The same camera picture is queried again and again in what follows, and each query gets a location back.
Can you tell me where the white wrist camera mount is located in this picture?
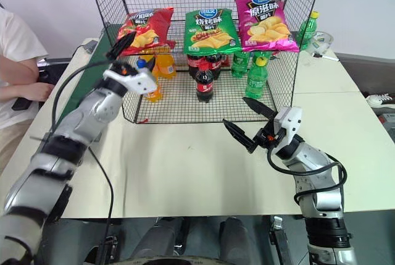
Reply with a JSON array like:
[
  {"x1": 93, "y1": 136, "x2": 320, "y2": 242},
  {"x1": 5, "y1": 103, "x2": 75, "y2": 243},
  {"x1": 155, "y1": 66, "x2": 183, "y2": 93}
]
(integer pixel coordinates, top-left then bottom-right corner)
[
  {"x1": 273, "y1": 106, "x2": 302, "y2": 151},
  {"x1": 102, "y1": 69, "x2": 157, "y2": 95}
]

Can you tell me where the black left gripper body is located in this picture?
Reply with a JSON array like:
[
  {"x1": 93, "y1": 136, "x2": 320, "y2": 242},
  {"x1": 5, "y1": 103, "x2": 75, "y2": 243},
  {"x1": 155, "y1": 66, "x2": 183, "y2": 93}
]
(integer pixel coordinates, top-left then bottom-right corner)
[{"x1": 109, "y1": 61, "x2": 139, "y2": 77}]

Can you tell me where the clear plastic cup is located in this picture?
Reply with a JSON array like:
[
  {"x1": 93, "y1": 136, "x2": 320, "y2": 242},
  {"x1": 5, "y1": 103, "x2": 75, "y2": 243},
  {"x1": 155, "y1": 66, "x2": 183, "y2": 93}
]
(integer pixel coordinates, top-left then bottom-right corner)
[{"x1": 310, "y1": 31, "x2": 335, "y2": 56}]

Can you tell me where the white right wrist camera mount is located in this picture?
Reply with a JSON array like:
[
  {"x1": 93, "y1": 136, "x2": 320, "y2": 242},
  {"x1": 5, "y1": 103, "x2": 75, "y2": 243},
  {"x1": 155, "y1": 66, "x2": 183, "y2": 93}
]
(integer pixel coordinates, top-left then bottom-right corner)
[{"x1": 273, "y1": 106, "x2": 302, "y2": 151}]

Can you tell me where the black phone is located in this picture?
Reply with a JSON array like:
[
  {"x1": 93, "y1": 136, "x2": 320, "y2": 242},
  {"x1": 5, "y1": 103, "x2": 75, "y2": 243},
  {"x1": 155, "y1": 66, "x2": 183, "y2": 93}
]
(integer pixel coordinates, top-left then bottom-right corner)
[{"x1": 11, "y1": 96, "x2": 32, "y2": 111}]

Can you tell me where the orange soda bottle blue cap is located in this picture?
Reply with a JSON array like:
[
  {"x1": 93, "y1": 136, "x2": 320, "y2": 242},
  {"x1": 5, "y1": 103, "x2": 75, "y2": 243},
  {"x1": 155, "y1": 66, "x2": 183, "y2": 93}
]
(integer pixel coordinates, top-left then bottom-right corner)
[{"x1": 136, "y1": 56, "x2": 164, "y2": 103}]

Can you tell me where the cola bottle red label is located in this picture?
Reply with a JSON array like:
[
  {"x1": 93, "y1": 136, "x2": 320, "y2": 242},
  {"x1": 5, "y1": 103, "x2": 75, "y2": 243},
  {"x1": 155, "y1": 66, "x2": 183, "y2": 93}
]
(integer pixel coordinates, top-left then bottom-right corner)
[
  {"x1": 194, "y1": 62, "x2": 214, "y2": 103},
  {"x1": 187, "y1": 53, "x2": 201, "y2": 78},
  {"x1": 207, "y1": 51, "x2": 223, "y2": 80}
]

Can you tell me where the dark grey rounded shape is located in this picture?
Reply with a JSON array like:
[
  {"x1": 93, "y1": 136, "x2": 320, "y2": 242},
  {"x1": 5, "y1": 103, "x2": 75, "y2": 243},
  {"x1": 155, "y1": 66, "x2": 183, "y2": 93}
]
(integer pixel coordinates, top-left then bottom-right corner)
[{"x1": 132, "y1": 217, "x2": 186, "y2": 259}]

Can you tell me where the black wire mesh rack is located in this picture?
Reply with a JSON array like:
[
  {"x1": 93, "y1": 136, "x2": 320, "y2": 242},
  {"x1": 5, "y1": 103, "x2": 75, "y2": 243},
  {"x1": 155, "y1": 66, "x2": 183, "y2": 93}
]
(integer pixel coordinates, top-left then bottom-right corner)
[{"x1": 85, "y1": 0, "x2": 325, "y2": 125}]

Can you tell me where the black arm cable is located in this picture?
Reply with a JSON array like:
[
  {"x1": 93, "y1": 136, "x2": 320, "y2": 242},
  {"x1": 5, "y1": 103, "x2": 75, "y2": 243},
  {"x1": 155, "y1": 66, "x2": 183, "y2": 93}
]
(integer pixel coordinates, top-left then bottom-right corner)
[
  {"x1": 267, "y1": 146, "x2": 348, "y2": 206},
  {"x1": 51, "y1": 59, "x2": 115, "y2": 247}
]

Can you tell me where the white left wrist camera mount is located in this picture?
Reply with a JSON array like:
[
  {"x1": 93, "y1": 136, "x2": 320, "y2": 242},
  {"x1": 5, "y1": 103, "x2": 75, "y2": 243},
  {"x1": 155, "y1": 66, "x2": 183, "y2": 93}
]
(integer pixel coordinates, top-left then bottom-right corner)
[{"x1": 102, "y1": 69, "x2": 157, "y2": 95}]

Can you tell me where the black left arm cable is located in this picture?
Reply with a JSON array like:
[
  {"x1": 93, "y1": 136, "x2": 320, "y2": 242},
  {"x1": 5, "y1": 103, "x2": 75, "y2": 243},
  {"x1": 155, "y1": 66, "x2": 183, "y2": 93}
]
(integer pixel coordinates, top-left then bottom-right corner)
[{"x1": 51, "y1": 59, "x2": 115, "y2": 247}]

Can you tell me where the green chips bag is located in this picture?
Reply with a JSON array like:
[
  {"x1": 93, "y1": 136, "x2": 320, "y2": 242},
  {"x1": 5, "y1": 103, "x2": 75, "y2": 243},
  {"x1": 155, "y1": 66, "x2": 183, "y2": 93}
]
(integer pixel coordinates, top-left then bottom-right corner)
[{"x1": 182, "y1": 7, "x2": 243, "y2": 55}]

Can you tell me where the black box device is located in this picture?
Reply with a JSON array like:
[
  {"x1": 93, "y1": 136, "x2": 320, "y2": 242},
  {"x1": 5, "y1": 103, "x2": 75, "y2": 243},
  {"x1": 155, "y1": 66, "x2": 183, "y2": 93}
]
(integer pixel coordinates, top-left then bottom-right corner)
[{"x1": 36, "y1": 57, "x2": 72, "y2": 86}]

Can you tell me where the person in white shirt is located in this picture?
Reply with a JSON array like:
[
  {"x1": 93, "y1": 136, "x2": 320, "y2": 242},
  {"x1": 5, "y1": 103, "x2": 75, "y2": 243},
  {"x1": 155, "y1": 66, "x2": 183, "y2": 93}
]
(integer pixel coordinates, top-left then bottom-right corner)
[{"x1": 0, "y1": 2, "x2": 54, "y2": 167}]

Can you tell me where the magenta chips bag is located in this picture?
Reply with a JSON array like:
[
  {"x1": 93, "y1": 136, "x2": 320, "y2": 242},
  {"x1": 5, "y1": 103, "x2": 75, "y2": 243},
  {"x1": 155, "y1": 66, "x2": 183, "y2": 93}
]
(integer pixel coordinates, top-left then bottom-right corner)
[{"x1": 235, "y1": 0, "x2": 301, "y2": 53}]

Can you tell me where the person's bare hand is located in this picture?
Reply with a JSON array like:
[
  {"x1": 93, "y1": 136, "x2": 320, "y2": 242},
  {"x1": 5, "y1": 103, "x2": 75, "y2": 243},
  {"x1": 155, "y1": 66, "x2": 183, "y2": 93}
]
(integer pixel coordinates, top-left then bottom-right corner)
[{"x1": 30, "y1": 82, "x2": 54, "y2": 103}]

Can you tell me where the white marker pen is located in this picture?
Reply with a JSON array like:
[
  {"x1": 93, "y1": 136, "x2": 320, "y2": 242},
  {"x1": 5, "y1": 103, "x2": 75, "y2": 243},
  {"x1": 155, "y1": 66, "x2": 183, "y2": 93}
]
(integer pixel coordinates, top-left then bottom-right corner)
[{"x1": 313, "y1": 53, "x2": 339, "y2": 62}]

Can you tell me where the black strap with buckle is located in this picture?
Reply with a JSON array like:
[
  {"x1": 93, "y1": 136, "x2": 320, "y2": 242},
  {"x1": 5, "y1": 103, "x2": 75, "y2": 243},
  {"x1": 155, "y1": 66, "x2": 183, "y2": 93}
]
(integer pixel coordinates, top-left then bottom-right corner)
[
  {"x1": 269, "y1": 215, "x2": 294, "y2": 265},
  {"x1": 98, "y1": 236, "x2": 119, "y2": 261}
]

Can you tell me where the white sneaker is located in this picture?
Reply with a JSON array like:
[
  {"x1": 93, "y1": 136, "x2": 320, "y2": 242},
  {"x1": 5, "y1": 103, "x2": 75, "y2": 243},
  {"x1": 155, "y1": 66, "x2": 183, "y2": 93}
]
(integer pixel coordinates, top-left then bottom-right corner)
[{"x1": 366, "y1": 93, "x2": 395, "y2": 107}]

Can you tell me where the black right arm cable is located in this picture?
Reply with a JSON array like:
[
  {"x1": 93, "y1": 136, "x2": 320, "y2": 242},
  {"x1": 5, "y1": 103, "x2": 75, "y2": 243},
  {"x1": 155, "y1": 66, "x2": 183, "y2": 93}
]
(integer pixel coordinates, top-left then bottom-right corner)
[{"x1": 267, "y1": 146, "x2": 348, "y2": 206}]

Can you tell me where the red chips bag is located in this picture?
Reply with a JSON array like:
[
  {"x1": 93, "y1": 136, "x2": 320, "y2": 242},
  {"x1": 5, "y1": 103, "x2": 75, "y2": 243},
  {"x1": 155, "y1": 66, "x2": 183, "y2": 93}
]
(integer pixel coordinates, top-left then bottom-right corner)
[{"x1": 118, "y1": 6, "x2": 177, "y2": 56}]

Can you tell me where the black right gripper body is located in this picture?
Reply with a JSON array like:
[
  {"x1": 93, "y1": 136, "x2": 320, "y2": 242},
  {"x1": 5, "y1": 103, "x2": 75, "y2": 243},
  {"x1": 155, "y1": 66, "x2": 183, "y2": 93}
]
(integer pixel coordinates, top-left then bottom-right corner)
[{"x1": 252, "y1": 118, "x2": 284, "y2": 151}]

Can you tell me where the green soda bottle yellow cap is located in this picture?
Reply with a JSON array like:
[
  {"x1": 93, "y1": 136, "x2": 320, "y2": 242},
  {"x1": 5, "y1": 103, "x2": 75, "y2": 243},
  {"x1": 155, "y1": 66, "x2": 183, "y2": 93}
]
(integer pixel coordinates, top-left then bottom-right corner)
[
  {"x1": 245, "y1": 51, "x2": 272, "y2": 99},
  {"x1": 295, "y1": 11, "x2": 320, "y2": 51}
]

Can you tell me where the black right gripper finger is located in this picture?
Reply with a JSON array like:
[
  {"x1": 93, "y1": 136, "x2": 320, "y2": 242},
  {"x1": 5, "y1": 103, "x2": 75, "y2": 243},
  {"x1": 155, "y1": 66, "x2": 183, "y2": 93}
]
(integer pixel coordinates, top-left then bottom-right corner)
[
  {"x1": 222, "y1": 119, "x2": 257, "y2": 154},
  {"x1": 242, "y1": 96, "x2": 277, "y2": 122}
]

